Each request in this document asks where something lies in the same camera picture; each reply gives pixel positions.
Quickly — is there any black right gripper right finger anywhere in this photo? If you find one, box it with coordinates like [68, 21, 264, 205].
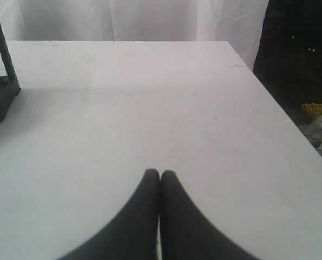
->
[160, 170, 256, 260]

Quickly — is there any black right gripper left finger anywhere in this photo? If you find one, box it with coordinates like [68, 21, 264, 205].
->
[62, 169, 160, 259]

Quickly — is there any yellow knitted cloth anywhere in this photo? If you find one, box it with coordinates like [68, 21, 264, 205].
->
[301, 103, 322, 118]

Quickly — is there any black two-tier metal rack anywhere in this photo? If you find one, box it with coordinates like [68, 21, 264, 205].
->
[0, 23, 21, 123]

